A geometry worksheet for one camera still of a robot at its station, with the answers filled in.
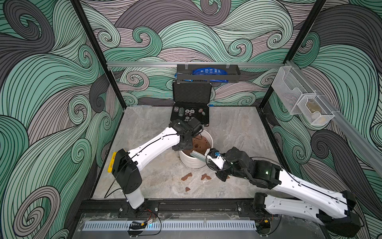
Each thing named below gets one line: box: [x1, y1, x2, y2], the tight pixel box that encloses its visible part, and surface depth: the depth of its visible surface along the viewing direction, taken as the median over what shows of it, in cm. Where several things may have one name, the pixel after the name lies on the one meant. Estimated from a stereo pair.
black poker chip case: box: [170, 81, 212, 127], surface depth 116 cm
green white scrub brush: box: [190, 150, 210, 164], surface depth 68 cm
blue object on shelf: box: [191, 67, 228, 76], surface depth 94 cm
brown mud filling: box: [182, 135, 211, 156], surface depth 89 cm
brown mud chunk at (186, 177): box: [181, 172, 193, 181], surface depth 86 cm
